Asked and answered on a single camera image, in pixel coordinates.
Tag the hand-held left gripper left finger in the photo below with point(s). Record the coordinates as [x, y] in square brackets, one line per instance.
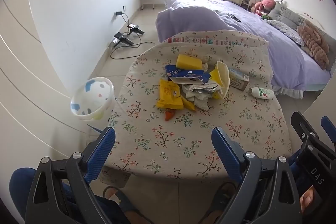
[101, 153]

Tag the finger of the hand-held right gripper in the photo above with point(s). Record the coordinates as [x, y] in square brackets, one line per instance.
[328, 128]
[302, 127]

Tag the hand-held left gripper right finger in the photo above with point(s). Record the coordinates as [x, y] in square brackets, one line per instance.
[225, 153]

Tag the white bin blue print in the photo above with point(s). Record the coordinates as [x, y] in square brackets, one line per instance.
[92, 99]

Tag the blue cookie box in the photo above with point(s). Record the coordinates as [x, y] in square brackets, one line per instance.
[190, 75]

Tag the person's right hand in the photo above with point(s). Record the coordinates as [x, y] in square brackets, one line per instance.
[308, 199]

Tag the dark sandal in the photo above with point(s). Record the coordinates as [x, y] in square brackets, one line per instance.
[123, 201]
[221, 199]

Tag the white bottle green label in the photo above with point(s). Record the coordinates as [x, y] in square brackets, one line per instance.
[261, 92]

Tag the small yellow wrapper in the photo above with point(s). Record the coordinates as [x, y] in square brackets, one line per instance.
[189, 103]

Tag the floral tablecloth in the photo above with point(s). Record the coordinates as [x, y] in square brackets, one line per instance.
[162, 140]

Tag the crumpled silver wrapper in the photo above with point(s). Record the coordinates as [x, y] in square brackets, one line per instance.
[199, 92]

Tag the small orange wrapper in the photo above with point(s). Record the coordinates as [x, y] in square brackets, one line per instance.
[169, 115]

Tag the open yellow bag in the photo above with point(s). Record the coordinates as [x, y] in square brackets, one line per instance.
[221, 79]

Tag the small beige drink carton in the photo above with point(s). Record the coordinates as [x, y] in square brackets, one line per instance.
[239, 79]

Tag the yellow snack packet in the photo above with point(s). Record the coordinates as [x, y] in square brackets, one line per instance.
[169, 94]

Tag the brown fluffy pillow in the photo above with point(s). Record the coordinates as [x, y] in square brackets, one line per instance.
[315, 43]

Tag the patterned grey pillow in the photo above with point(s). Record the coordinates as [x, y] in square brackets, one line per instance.
[288, 32]

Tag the small yellow block packet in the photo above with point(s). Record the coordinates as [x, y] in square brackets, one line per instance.
[189, 62]

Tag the white wardrobe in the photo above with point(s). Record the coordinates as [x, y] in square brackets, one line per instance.
[26, 87]

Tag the purple blanket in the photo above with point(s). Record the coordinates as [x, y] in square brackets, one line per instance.
[252, 35]

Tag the green plush toy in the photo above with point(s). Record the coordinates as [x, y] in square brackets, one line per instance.
[266, 17]

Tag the black floor device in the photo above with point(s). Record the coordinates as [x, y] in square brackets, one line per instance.
[123, 39]
[136, 29]

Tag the pink plush toy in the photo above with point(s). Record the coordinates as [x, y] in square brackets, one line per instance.
[265, 5]

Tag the black glasses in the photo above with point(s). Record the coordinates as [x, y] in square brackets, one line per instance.
[234, 17]

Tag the black plug charger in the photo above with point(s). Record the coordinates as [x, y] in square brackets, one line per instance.
[118, 13]

